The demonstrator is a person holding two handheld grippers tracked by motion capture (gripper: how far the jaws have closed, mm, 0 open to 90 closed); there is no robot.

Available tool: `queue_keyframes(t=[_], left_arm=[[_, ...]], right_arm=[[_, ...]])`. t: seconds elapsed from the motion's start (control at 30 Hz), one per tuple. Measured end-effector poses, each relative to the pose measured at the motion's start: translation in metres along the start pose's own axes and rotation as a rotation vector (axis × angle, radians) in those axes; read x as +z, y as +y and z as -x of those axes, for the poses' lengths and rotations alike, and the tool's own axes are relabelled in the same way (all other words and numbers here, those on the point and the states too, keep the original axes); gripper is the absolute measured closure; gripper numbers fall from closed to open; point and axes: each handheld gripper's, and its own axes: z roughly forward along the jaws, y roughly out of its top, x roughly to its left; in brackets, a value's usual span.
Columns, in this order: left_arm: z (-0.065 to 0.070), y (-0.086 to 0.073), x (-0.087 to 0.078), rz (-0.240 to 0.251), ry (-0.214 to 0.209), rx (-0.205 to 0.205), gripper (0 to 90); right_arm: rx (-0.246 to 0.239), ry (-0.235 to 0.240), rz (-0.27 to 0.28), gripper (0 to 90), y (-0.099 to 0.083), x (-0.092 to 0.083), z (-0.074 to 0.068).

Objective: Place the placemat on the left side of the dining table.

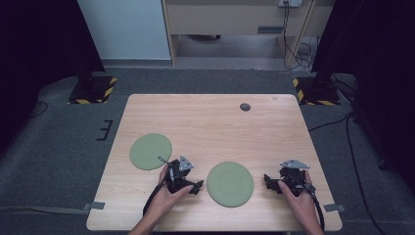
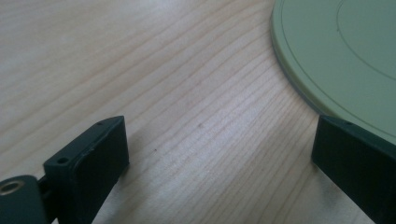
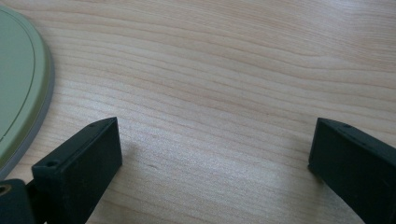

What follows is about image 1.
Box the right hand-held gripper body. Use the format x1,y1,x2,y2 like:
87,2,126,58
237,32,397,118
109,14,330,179
279,159,317,198

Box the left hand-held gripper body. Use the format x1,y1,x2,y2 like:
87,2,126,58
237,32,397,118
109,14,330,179
164,155,197,194

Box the green round plate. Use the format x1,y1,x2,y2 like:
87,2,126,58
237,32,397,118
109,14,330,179
129,132,173,171
206,161,255,209

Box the person's right hand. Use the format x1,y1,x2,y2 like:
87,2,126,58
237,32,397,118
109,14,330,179
277,169,320,227

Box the person's left hand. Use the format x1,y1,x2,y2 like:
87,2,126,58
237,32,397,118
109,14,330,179
143,164,195,227

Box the grey tape tab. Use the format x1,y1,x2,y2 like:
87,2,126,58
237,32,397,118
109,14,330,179
323,203,346,213
81,201,107,212

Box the black stand base striped edge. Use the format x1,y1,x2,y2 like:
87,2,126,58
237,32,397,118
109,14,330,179
292,76,342,107
68,75,118,106

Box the grey desk label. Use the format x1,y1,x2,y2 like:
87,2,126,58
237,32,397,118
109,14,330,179
256,25,285,35

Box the dark curtain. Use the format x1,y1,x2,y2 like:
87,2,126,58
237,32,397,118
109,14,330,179
310,0,415,194
0,0,106,155

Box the white panel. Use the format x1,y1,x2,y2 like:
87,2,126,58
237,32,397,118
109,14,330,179
77,0,172,61

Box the grey power strip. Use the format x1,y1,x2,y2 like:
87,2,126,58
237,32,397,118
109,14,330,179
277,0,303,9

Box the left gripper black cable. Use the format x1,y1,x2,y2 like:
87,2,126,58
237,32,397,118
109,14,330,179
142,181,168,217

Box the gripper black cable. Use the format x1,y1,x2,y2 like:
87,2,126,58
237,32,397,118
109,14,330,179
142,181,168,217
304,184,326,233

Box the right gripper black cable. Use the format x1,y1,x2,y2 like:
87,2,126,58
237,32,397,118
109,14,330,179
304,184,326,233

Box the black floor cable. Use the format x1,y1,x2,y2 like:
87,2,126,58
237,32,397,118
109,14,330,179
307,111,381,235
28,100,50,118

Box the black hanging cables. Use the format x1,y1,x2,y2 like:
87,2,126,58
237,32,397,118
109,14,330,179
281,2,319,71

